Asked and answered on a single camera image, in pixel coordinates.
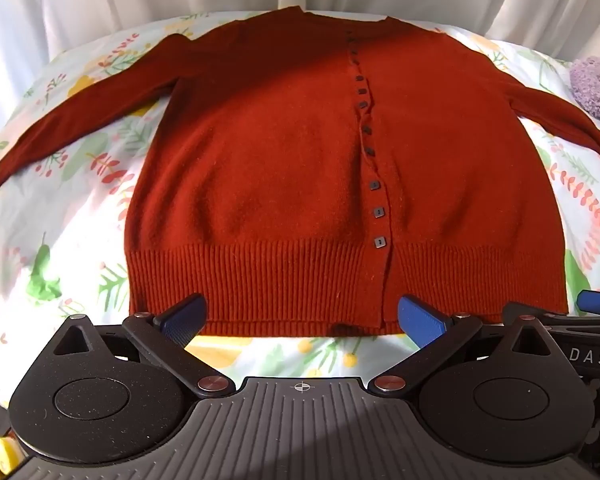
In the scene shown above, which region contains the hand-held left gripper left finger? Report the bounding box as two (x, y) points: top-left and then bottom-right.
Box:
(54, 293), (232, 397)

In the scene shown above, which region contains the purple fluffy cloth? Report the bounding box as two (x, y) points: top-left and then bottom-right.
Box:
(569, 56), (600, 137)

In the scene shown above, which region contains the yellow round object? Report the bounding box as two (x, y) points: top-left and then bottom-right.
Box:
(0, 436), (22, 472)

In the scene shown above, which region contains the red knit cardigan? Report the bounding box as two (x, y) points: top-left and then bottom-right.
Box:
(0, 6), (600, 337)

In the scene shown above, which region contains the floral bed sheet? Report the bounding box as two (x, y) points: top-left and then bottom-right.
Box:
(0, 9), (600, 406)

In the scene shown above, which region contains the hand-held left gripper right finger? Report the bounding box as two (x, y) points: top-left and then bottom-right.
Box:
(369, 295), (557, 395)

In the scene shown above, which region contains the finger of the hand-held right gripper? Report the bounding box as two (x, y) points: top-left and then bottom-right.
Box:
(502, 289), (600, 332)

